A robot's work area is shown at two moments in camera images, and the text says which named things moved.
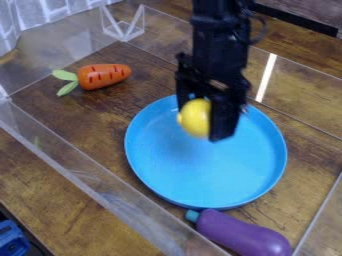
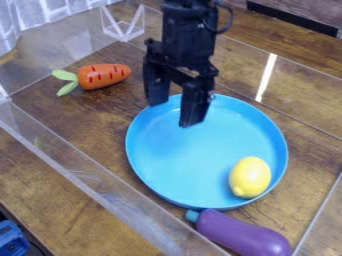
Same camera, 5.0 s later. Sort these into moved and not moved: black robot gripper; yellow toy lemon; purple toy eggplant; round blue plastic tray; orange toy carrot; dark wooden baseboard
Moved: black robot gripper; yellow toy lemon
Not moved: purple toy eggplant; orange toy carrot; dark wooden baseboard; round blue plastic tray
